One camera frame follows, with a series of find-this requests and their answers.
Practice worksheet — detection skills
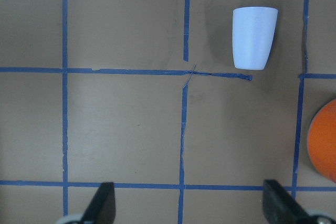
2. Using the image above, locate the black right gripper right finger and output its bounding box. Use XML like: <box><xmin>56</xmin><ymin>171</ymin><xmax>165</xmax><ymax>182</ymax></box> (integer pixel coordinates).
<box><xmin>263</xmin><ymin>179</ymin><xmax>311</xmax><ymax>224</ymax></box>

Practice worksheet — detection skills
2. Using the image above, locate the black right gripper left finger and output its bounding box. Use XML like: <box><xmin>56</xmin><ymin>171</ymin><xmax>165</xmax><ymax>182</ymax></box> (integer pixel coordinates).
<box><xmin>81</xmin><ymin>182</ymin><xmax>116</xmax><ymax>223</ymax></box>

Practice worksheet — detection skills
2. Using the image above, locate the light blue plastic cup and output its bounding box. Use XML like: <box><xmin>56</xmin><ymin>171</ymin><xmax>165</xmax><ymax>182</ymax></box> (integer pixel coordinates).
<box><xmin>232</xmin><ymin>6</ymin><xmax>278</xmax><ymax>70</ymax></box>

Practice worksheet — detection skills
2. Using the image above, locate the large orange can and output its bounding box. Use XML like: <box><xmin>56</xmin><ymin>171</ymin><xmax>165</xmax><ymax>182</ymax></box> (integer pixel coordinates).
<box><xmin>307</xmin><ymin>100</ymin><xmax>335</xmax><ymax>182</ymax></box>

